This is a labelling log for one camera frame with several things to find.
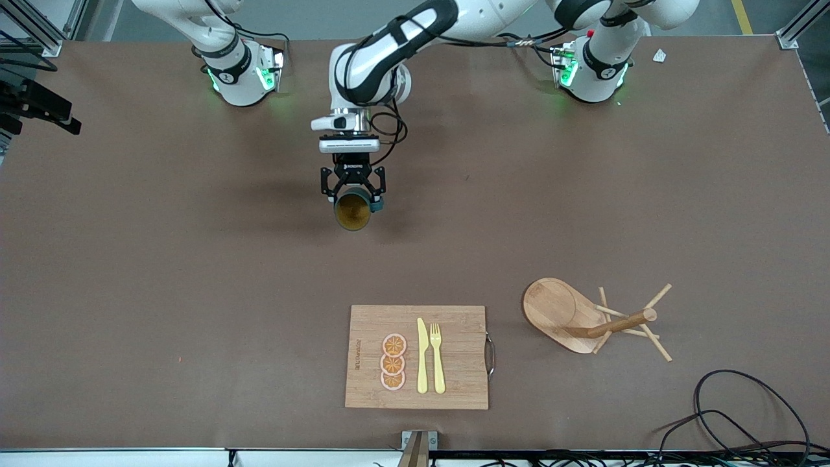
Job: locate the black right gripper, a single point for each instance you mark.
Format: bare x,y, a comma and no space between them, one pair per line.
13,99

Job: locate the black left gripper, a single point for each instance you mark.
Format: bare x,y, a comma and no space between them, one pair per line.
352,168

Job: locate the teal cup with yellow inside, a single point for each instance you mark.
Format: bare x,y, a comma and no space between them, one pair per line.
352,213

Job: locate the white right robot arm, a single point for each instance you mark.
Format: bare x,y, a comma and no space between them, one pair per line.
237,71

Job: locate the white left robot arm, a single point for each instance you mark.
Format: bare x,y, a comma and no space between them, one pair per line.
382,58

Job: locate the orange slice toy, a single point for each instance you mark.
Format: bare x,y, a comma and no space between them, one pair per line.
392,364
392,381
394,344

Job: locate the yellow plastic knife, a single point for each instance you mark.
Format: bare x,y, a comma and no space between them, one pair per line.
422,357

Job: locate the yellow plastic fork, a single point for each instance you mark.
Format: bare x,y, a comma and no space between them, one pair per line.
438,363

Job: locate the wooden mug tree stand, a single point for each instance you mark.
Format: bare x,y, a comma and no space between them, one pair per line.
551,308

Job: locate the small white paper scrap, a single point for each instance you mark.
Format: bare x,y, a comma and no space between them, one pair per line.
659,56

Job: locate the aluminium frame profile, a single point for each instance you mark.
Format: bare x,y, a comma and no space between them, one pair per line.
801,29
39,35

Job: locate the metal table edge bracket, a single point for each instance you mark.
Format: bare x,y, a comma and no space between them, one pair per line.
418,447

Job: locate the white table edge rail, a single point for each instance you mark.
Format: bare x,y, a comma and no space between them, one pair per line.
130,458

